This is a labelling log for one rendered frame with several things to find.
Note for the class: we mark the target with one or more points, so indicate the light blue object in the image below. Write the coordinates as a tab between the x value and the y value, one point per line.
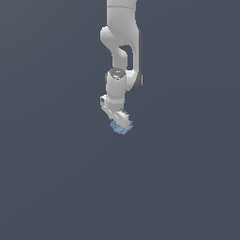
122	129

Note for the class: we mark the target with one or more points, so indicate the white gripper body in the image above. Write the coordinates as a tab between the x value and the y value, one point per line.
112	109

